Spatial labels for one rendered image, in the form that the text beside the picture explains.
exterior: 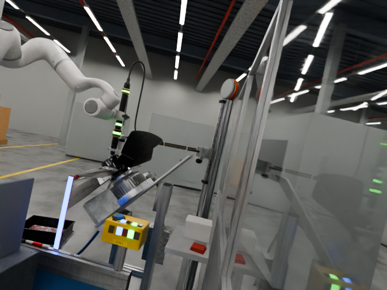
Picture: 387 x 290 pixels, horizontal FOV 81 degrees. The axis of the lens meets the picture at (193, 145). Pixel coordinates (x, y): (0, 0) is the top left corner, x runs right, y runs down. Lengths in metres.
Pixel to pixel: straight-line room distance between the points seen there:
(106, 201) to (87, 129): 7.59
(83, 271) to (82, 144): 7.95
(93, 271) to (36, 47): 1.01
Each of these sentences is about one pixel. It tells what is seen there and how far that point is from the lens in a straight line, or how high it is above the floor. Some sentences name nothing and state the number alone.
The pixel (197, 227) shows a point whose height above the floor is 0.94.
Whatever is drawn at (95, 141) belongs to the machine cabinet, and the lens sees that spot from 8.83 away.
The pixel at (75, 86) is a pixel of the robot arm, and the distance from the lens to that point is 1.21.
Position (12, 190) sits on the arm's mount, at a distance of 0.97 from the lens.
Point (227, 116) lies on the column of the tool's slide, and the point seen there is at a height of 1.68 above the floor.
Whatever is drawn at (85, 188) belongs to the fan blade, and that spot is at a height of 1.03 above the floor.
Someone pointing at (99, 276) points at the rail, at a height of 0.82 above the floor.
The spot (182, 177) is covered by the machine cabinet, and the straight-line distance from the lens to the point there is 7.02.
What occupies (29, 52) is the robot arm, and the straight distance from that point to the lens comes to 1.34.
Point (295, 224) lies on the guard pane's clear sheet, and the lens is 0.37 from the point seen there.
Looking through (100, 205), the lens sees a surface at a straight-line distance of 1.39.
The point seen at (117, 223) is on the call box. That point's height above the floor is 1.07.
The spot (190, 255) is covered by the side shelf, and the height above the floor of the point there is 0.85.
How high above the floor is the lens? 1.45
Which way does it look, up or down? 1 degrees down
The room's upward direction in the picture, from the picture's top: 12 degrees clockwise
